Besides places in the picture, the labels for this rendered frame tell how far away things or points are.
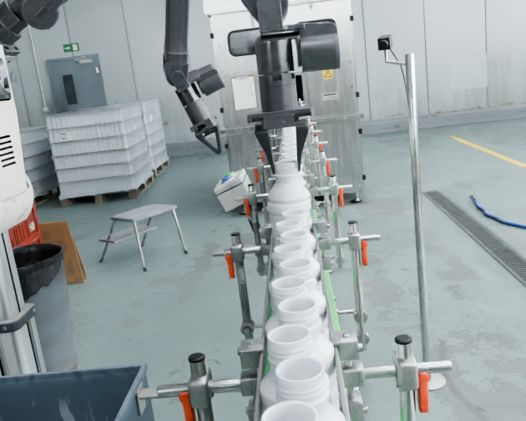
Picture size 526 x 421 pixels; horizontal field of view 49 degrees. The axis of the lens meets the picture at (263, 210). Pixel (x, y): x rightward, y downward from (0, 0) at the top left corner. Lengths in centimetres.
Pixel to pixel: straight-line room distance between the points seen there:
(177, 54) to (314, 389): 118
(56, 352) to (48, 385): 206
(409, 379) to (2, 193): 89
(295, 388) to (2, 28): 120
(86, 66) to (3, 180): 1055
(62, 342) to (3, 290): 179
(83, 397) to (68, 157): 683
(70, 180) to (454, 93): 720
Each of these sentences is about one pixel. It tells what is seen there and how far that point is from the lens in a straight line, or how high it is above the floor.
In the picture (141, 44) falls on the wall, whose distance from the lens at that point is 1152.
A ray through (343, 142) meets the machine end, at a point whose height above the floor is 63.
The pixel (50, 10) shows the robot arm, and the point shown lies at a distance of 144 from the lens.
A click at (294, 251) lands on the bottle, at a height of 116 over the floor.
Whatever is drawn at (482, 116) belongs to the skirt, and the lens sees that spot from 1177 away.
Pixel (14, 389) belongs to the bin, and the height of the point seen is 93.
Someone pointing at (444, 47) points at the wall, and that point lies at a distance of 1155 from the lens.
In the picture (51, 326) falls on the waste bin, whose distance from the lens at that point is 303.
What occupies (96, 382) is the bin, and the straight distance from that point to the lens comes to 100.
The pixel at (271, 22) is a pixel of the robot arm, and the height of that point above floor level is 145.
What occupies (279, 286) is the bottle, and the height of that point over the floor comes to 116.
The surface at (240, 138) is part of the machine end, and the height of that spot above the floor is 78.
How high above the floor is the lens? 138
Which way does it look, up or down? 13 degrees down
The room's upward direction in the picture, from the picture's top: 7 degrees counter-clockwise
